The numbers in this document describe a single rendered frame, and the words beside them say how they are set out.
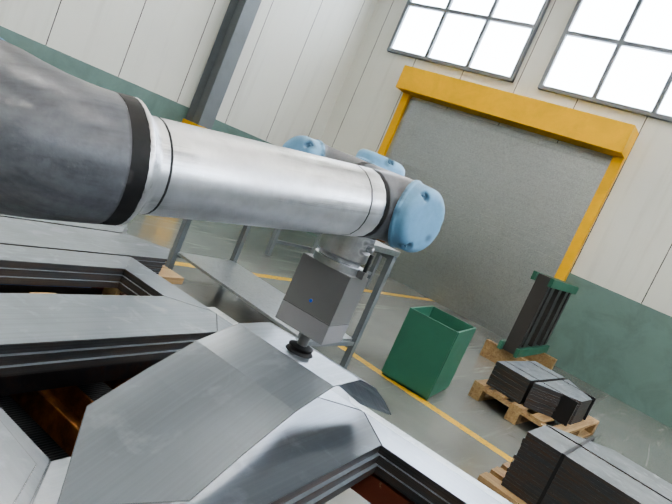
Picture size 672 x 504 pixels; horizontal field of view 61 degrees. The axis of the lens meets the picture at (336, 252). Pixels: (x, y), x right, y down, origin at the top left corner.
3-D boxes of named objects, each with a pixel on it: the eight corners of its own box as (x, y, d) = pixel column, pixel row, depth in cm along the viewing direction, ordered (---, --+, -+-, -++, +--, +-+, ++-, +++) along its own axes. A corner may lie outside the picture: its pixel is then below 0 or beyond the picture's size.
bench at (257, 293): (159, 275, 448) (203, 163, 436) (224, 283, 505) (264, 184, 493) (288, 373, 363) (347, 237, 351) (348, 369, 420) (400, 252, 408)
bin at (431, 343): (400, 361, 497) (427, 303, 490) (447, 389, 478) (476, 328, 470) (374, 370, 442) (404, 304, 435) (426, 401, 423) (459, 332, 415)
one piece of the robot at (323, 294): (390, 259, 84) (346, 356, 86) (341, 235, 88) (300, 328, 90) (363, 254, 76) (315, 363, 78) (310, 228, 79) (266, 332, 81)
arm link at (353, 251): (342, 222, 86) (387, 244, 82) (330, 250, 86) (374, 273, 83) (318, 216, 79) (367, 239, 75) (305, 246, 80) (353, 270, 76)
